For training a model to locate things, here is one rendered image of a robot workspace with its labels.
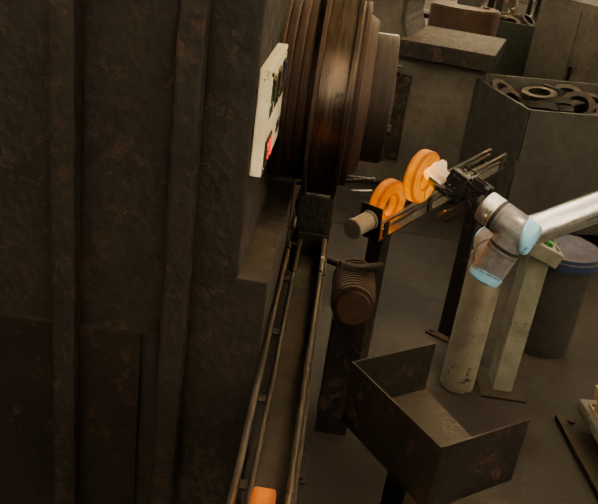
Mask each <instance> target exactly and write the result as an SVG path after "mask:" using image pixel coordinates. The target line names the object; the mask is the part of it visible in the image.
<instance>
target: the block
mask: <svg viewBox="0 0 598 504"><path fill-rule="evenodd" d="M335 202H336V195H335V200H330V195H324V194H317V193H311V192H307V194H306V196H302V195H301V187H300V190H299V194H298V200H296V204H295V208H297V209H296V216H297V222H296V226H295V230H294V234H293V242H298V236H299V232H306V233H313V234H319V235H326V236H327V243H329V240H330V234H331V228H332V221H333V215H334V209H335ZM295 251H296V247H292V246H291V248H290V252H289V255H290V261H289V271H290V272H291V267H292V264H293V260H294V256H295Z"/></svg>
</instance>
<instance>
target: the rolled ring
mask: <svg viewBox="0 0 598 504"><path fill-rule="evenodd" d="M275 499H276V490H274V489H270V488H263V487H257V486H256V487H254V488H253V490H252V493H251V497H250V502H249V504H275Z"/></svg>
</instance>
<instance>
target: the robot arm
mask: <svg viewBox="0 0 598 504"><path fill-rule="evenodd" d="M467 168H469V169H470V170H471V171H473V172H474V175H473V176H471V174H470V173H469V172H468V173H467V171H468V170H467ZM423 174H424V176H425V178H426V179H427V180H428V182H429V184H430V185H431V186H432V187H433V188H434V189H435V190H436V191H438V192H439V193H441V194H442V195H443V196H445V197H446V198H448V199H450V200H452V201H455V202H457V203H460V202H462V201H465V200H467V199H468V200H467V201H465V202H463V203H461V204H459V205H457V206H456V207H454V208H452V209H448V210H444V212H442V213H441V214H440V215H439V216H438V217H439V219H440V221H441V223H445V222H446V223H448V222H452V220H454V219H455V217H457V216H459V215H461V214H463V213H465V212H467V211H468V210H470V209H471V212H472V213H473V214H474V215H475V216H474V218H475V220H477V221H478V222H479V223H481V224H482V225H484V226H485V227H483V228H481V229H480V230H479V231H478V232H477V233H476V235H475V238H474V244H473V245H474V250H475V262H474V263H473V265H471V268H470V269H469V272H470V274H471V275H472V277H474V278H475V279H476V280H477V281H479V282H480V283H482V284H484V285H486V286H488V287H491V288H496V287H498V286H499V284H500V283H502V282H503V281H502V280H503V279H504V278H505V276H506V275H507V273H508V272H509V271H510V269H511V268H512V266H513V265H514V264H515V262H516V261H517V259H518V258H519V256H520V255H526V254H528V253H529V252H530V251H531V249H532V248H533V246H535V245H538V244H541V243H544V242H547V241H549V240H552V239H555V238H558V237H561V236H563V235H566V234H569V233H572V232H575V231H578V230H580V229H583V228H586V227H589V226H592V225H594V224H597V223H598V190H597V191H595V192H592V193H589V194H586V195H584V196H581V197H578V198H576V199H573V200H570V201H568V202H565V203H562V204H559V205H557V206H554V207H551V208H549V209H546V210H543V211H540V212H538V213H535V214H532V215H530V216H528V215H526V214H525V213H524V212H522V211H521V210H519V209H518V208H516V207H515V206H514V205H512V204H511V203H509V202H508V201H507V200H506V199H504V198H503V197H501V196H500V195H499V194H497V193H496V192H493V193H491V192H492V191H493V189H494V187H492V186H491V185H490V184H488V183H487V182H485V181H484V180H483V179H481V178H480V177H479V175H480V174H479V173H477V172H476V171H474V170H473V169H471V168H470V167H469V166H467V165H466V164H464V166H463V168H462V170H461V169H459V168H457V167H456V168H454V169H452V171H451V173H450V172H449V171H448V170H447V162H446V161H445V160H440V161H439V162H435V163H433V165H432V166H431V167H428V168H427V169H426V170H425V171H424V173H423Z"/></svg>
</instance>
